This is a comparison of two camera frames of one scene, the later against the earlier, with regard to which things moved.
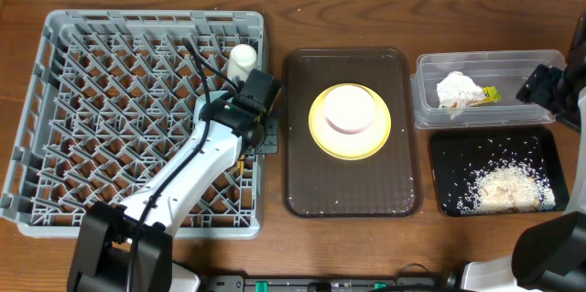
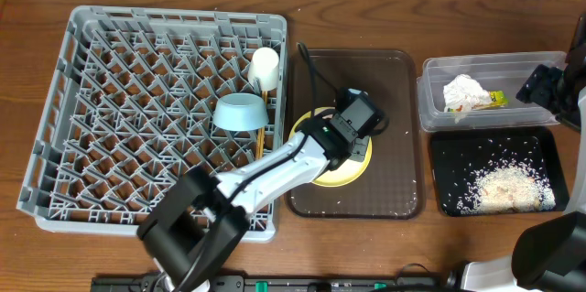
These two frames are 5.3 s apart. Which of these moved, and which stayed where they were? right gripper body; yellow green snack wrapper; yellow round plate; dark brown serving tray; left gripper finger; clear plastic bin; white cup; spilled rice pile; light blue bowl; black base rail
Moved: yellow green snack wrapper; white cup; yellow round plate; light blue bowl; left gripper finger
Stayed: black base rail; dark brown serving tray; right gripper body; clear plastic bin; spilled rice pile
